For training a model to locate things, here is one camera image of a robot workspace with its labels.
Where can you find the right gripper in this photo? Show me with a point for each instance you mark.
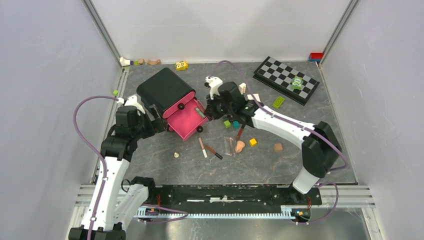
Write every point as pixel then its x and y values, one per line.
pixel 210 108

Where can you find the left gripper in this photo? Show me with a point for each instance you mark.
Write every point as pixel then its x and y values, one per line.
pixel 156 125

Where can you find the red lip pencil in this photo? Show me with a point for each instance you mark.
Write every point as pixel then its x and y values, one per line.
pixel 240 132

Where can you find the green tube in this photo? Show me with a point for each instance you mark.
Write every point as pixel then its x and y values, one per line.
pixel 201 114

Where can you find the pink top drawer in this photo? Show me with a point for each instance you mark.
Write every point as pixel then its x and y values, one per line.
pixel 179 105

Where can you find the pink drawer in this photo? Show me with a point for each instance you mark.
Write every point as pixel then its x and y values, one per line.
pixel 179 105
pixel 187 121

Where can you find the black makeup organizer box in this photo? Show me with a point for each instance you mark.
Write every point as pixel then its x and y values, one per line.
pixel 163 89

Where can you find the clear plastic bag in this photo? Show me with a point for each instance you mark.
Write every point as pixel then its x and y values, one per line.
pixel 229 146

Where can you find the white cube box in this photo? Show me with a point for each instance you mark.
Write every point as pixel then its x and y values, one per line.
pixel 254 96

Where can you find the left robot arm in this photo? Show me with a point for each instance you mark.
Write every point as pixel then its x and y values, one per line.
pixel 107 218

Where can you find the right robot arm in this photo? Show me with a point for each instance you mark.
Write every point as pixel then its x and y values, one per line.
pixel 317 142

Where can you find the beige makeup sponge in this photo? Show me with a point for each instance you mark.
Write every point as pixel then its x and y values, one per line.
pixel 240 145

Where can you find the small green cube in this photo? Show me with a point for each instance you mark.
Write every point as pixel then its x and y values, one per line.
pixel 227 123

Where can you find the white stacked block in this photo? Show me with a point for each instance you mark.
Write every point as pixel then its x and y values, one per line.
pixel 242 88

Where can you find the small teal cube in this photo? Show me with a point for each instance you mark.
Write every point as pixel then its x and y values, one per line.
pixel 235 124

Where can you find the yellow cube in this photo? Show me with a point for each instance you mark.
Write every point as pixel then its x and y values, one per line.
pixel 253 142

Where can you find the green lego brick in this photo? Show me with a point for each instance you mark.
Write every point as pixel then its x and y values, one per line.
pixel 278 102

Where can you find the chessboard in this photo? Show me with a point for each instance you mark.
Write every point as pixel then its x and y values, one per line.
pixel 279 77

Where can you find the white concealer pen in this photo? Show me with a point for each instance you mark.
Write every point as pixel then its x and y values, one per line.
pixel 202 147

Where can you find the yellow toy block face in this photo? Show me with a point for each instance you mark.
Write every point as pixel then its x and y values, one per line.
pixel 181 65

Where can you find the wooden arch block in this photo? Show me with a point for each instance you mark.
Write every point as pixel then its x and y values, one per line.
pixel 154 62

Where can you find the brown wooden cube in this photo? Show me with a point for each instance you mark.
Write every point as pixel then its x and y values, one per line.
pixel 278 147

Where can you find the white corner block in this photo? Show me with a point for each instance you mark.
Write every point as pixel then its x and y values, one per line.
pixel 124 62

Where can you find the green toy monster block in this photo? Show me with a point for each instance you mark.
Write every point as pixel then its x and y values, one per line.
pixel 297 83

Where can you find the red blue bricks stack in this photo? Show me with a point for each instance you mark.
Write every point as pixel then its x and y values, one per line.
pixel 315 57

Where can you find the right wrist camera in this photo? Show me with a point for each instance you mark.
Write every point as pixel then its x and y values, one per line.
pixel 213 83

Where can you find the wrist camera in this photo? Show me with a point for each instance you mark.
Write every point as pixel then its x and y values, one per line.
pixel 213 83
pixel 132 100

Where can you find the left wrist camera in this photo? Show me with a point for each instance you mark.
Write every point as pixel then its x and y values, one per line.
pixel 132 100

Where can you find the small green cube rail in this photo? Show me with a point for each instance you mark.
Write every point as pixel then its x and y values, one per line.
pixel 115 92

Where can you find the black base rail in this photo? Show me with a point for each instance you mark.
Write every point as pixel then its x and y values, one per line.
pixel 231 198

